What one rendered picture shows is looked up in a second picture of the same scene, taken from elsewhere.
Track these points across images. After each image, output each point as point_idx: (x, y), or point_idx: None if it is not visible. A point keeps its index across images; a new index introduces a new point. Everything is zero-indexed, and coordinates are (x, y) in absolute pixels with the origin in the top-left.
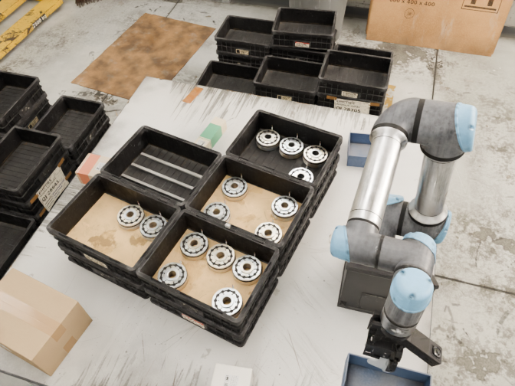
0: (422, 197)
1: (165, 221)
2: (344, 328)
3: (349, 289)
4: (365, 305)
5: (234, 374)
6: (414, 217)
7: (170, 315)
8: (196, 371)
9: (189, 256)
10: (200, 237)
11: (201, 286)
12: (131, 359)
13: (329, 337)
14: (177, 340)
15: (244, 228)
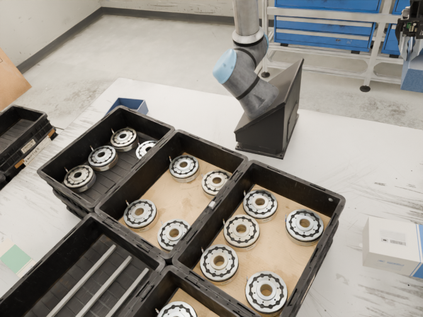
0: (252, 13)
1: (173, 302)
2: (304, 156)
3: (284, 129)
4: (289, 134)
5: (379, 232)
6: (255, 39)
7: None
8: (366, 290)
9: (237, 268)
10: (209, 253)
11: (278, 259)
12: None
13: (313, 168)
14: (329, 315)
15: (201, 209)
